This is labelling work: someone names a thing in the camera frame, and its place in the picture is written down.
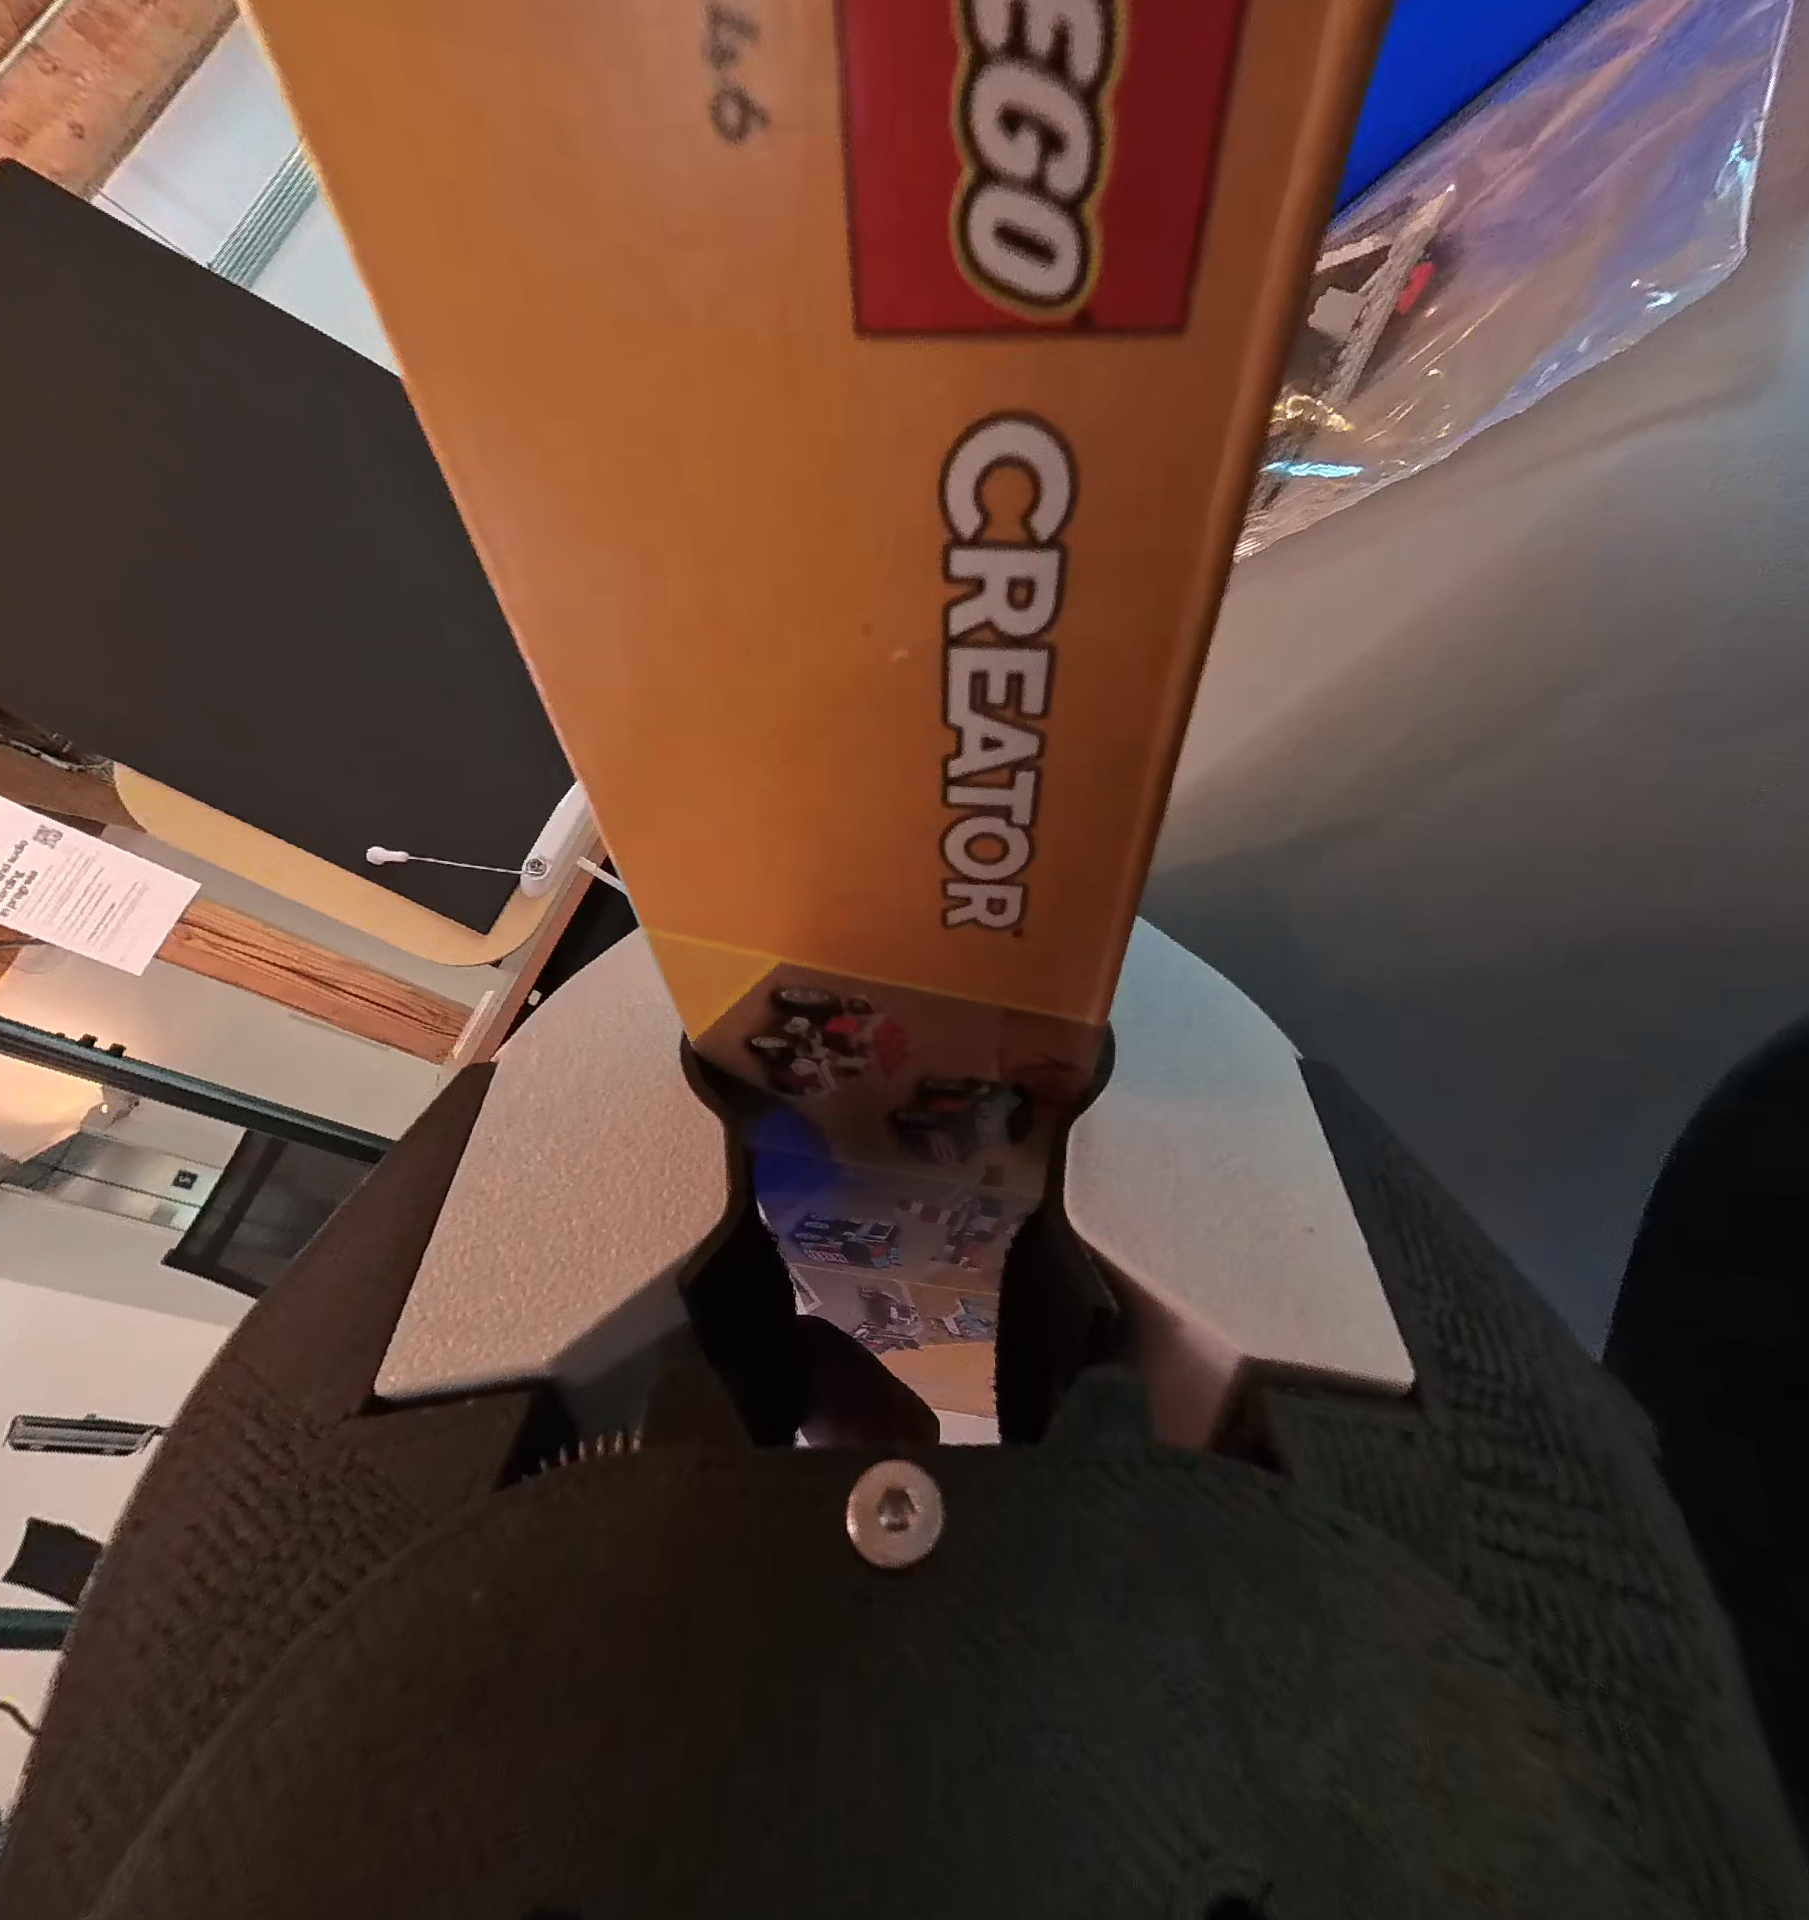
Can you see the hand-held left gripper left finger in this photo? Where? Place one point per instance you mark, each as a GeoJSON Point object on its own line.
{"type": "Point", "coordinates": [544, 1200]}

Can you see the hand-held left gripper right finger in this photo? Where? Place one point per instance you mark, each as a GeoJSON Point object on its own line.
{"type": "Point", "coordinates": [1235, 1200]}

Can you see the yellow lego set box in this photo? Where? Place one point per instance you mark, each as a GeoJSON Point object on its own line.
{"type": "Point", "coordinates": [753, 600]}

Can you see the white panel stand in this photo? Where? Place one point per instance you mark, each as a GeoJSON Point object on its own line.
{"type": "Point", "coordinates": [560, 841]}

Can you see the white paper sign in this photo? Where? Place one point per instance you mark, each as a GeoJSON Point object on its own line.
{"type": "Point", "coordinates": [66, 886]}

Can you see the clear plastic bag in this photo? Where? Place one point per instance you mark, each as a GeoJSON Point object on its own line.
{"type": "Point", "coordinates": [1566, 271]}

